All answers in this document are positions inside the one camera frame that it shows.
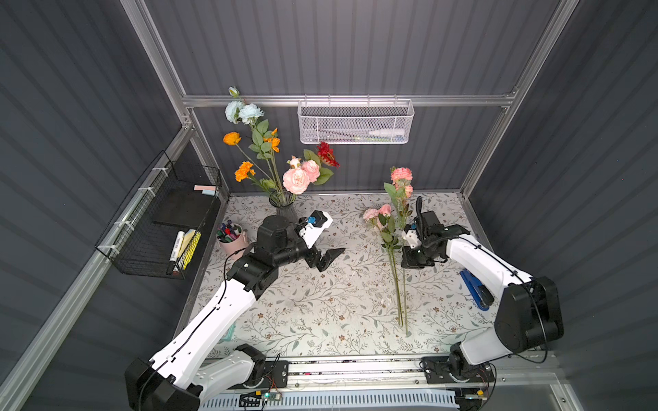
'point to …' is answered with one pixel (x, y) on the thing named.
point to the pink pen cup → (231, 238)
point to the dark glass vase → (282, 201)
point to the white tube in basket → (386, 133)
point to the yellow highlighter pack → (191, 239)
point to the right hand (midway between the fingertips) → (407, 263)
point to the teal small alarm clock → (230, 331)
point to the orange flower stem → (246, 170)
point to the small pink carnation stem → (385, 223)
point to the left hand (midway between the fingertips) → (331, 235)
